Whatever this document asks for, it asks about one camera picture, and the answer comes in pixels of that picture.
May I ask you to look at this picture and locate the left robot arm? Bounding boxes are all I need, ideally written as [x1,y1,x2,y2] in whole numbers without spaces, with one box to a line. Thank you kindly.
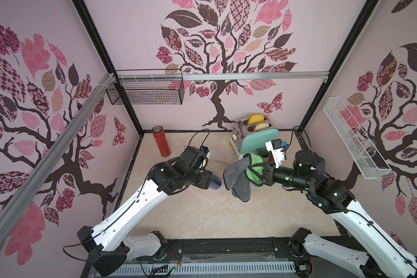
[77,146,214,277]

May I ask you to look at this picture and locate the green cup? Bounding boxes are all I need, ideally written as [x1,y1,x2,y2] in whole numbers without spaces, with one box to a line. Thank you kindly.
[257,148,271,162]

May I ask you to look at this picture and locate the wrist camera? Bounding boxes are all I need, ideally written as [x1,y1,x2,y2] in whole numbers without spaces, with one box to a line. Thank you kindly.
[199,146,210,158]
[265,139,287,168]

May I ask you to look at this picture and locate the aluminium rail back wall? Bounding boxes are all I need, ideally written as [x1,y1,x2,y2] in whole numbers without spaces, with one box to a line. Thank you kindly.
[118,71,329,81]

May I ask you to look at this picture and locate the black wire basket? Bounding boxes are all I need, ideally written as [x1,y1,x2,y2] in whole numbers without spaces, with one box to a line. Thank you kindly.
[106,68,185,105]

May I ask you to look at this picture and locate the yellow bread slice back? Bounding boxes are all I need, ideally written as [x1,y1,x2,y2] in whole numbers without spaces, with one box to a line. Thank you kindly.
[247,114,266,125]

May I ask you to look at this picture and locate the green and grey cloth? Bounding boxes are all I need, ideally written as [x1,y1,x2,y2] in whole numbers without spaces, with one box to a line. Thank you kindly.
[223,154,264,202]

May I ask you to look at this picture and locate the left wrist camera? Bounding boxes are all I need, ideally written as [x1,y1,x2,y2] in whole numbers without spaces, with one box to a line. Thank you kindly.
[199,146,210,158]

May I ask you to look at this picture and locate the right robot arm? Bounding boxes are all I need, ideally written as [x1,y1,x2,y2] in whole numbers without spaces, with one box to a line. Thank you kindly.
[261,150,417,278]

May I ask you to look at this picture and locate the red thermos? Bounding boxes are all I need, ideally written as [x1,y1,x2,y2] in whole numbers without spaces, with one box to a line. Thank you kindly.
[151,126,171,157]

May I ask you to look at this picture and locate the pale bread slice front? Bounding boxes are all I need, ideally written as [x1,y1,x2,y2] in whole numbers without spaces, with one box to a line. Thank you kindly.
[254,122,270,131]

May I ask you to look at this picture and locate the aluminium rail wall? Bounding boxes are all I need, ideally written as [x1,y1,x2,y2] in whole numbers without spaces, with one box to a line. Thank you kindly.
[118,71,329,81]
[0,73,116,245]

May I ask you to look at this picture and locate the dark blue thermos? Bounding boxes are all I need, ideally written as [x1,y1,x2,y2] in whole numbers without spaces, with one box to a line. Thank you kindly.
[231,189,238,198]

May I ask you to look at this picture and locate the mint green toaster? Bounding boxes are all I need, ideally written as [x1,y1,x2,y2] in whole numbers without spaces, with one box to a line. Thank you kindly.
[229,116,279,157]

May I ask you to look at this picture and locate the white wire basket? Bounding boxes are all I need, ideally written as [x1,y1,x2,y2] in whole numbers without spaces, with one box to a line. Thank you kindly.
[323,97,392,180]

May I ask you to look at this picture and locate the aluminium rail left wall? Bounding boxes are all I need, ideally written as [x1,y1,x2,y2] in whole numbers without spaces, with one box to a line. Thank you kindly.
[0,73,116,245]

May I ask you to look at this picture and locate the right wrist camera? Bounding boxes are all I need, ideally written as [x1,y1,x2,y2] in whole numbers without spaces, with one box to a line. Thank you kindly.
[265,139,287,168]

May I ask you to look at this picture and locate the white slotted cable duct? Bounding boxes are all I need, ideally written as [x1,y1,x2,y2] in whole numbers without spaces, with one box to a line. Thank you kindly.
[110,261,296,278]

